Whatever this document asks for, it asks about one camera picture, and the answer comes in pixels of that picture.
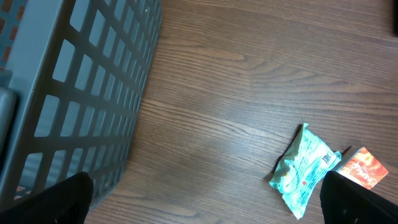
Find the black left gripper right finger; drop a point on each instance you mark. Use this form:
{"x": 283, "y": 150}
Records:
{"x": 344, "y": 201}

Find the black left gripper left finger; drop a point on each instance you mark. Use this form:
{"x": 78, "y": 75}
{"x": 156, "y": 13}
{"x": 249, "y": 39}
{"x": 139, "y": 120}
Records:
{"x": 66, "y": 202}

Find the teal snack packet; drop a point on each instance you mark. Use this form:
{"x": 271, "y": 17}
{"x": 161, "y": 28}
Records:
{"x": 303, "y": 165}

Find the grey plastic mesh basket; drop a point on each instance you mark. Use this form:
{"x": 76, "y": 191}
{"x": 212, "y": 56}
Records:
{"x": 73, "y": 73}

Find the orange snack packet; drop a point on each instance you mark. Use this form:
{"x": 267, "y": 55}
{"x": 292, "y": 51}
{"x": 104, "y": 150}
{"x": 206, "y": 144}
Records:
{"x": 360, "y": 166}

